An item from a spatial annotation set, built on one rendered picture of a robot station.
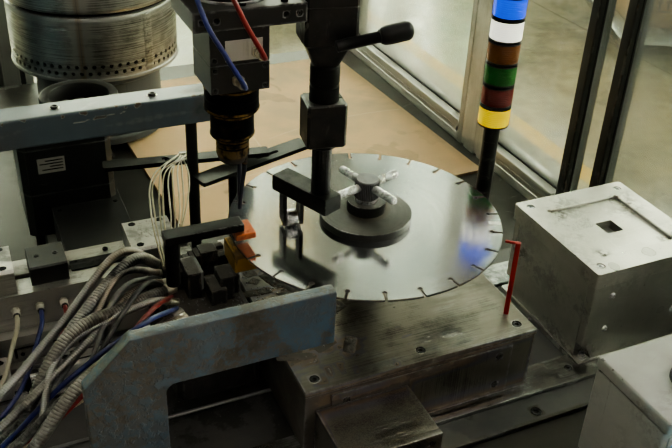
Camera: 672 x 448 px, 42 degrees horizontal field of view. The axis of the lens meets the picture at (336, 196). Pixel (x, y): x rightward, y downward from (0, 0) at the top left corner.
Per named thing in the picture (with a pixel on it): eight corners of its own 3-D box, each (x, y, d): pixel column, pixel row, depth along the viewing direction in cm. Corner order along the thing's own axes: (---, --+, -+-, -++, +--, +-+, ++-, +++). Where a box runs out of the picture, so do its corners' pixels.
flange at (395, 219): (345, 185, 111) (346, 168, 110) (425, 208, 107) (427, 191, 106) (302, 225, 103) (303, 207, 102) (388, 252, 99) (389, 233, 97)
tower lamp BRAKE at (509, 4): (513, 9, 119) (516, -13, 118) (532, 19, 116) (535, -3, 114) (485, 12, 118) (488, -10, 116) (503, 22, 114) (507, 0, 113)
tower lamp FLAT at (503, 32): (509, 31, 121) (512, 10, 120) (528, 42, 118) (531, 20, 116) (482, 34, 119) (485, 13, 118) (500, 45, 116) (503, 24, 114)
